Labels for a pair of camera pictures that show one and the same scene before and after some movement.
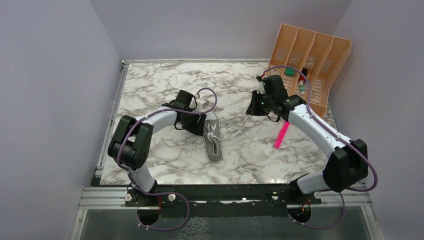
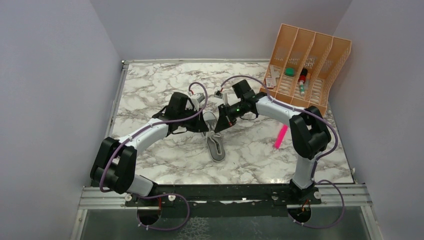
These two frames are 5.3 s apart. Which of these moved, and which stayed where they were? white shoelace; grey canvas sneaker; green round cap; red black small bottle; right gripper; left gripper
Moved: white shoelace; right gripper
Stayed: grey canvas sneaker; left gripper; red black small bottle; green round cap
